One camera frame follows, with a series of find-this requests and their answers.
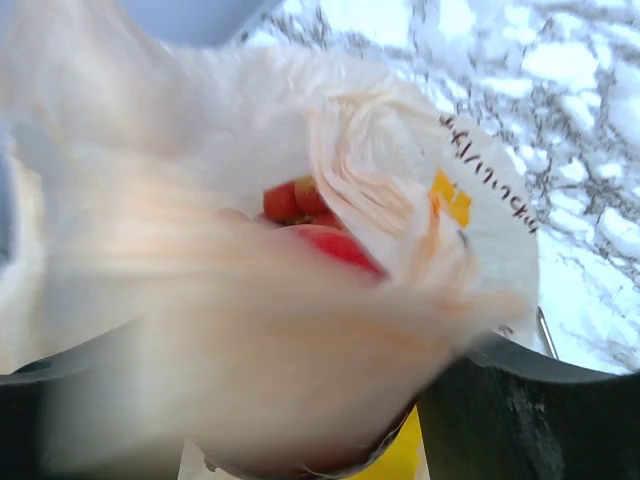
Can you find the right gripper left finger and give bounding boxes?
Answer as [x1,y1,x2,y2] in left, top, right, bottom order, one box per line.
[1,352,96,479]

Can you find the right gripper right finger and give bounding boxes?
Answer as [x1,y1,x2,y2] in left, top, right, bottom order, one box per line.
[417,334,639,480]

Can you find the red fake apple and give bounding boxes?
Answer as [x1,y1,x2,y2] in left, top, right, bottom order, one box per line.
[281,224,387,279]

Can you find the orange translucent plastic bag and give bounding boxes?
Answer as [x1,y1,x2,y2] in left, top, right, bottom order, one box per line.
[1,1,539,479]

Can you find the red fake cherry tomatoes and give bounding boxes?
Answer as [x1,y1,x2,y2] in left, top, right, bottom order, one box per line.
[260,175,345,230]

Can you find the green handled screwdriver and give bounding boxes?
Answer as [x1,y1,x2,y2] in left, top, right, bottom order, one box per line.
[536,306,559,360]

